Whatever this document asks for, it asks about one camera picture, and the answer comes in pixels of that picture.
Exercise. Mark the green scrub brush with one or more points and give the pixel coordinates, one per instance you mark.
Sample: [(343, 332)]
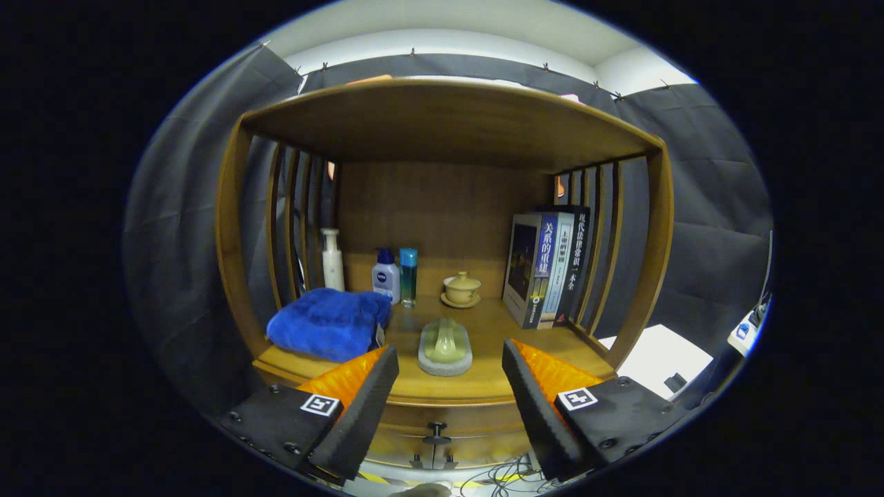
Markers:
[(445, 345)]

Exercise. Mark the small black object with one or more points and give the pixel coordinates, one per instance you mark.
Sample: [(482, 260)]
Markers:
[(676, 382)]

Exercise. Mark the wooden countertop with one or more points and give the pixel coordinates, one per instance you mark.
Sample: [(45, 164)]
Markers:
[(483, 373)]

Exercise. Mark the white side cabinet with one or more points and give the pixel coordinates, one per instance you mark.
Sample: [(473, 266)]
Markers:
[(656, 352)]

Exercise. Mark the blue folded towel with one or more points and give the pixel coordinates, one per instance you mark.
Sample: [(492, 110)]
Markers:
[(324, 324)]

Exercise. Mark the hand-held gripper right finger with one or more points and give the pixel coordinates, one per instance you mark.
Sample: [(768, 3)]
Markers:
[(539, 414)]

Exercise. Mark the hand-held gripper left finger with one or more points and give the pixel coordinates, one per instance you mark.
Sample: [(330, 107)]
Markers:
[(364, 420)]

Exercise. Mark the white bottle with blue cap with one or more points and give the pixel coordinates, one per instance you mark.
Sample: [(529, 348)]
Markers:
[(387, 279)]

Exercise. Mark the wooden drawer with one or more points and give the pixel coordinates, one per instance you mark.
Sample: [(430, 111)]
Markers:
[(476, 431)]

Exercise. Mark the beige lidded tea cup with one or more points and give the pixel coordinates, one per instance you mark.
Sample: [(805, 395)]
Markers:
[(461, 288)]

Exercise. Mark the white pump bottle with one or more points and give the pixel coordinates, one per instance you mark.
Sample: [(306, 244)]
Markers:
[(333, 266)]

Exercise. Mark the small blue object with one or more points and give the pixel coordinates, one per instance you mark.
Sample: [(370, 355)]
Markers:
[(743, 331)]

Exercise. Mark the book with white spine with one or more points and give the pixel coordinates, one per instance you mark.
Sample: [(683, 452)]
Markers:
[(558, 276)]

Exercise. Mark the white desk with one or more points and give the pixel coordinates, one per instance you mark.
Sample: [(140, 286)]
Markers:
[(737, 343)]

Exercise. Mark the teal bottle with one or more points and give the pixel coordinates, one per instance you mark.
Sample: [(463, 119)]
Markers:
[(409, 279)]

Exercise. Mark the book with blue spine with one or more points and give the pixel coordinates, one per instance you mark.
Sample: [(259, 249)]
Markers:
[(525, 262)]

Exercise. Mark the wooden cabinet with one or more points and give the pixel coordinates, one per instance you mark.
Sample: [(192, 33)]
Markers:
[(442, 124)]

